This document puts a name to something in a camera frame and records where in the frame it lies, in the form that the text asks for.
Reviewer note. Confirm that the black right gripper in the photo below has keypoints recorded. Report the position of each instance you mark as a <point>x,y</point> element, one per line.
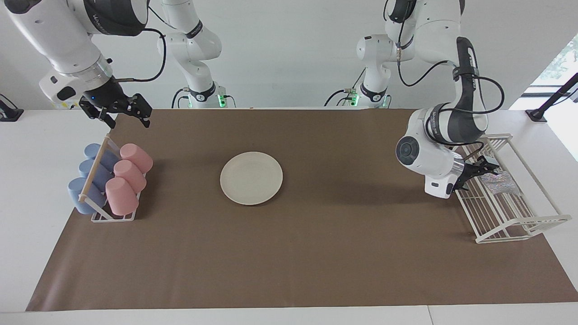
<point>108,97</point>

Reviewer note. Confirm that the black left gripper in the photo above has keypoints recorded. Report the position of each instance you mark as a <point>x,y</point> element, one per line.
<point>467,174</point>

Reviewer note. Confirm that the silver glitter sponge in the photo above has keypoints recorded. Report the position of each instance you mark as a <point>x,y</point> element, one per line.
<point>501,184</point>

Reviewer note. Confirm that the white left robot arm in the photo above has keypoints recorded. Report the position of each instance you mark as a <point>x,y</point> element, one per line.
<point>429,158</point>

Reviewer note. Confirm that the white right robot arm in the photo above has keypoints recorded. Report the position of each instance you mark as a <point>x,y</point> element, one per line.
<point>58,36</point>

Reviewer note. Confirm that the cream round plate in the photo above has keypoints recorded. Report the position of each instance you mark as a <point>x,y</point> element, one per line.
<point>251,178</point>

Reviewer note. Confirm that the pink plastic cup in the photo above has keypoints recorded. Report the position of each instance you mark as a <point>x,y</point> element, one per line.
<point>131,176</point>
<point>122,196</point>
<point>137,157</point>

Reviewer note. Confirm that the blue plastic cup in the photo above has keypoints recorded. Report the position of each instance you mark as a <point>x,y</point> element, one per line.
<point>92,151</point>
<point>88,169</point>
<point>79,194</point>

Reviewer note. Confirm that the cup rack with wooden rod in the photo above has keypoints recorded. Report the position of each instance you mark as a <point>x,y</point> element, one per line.
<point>95,168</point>

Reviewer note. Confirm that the brown table mat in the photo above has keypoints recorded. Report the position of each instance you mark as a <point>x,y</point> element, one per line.
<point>316,248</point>

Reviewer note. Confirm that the white wall outlet box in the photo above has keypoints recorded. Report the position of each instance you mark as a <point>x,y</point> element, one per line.
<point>67,105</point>

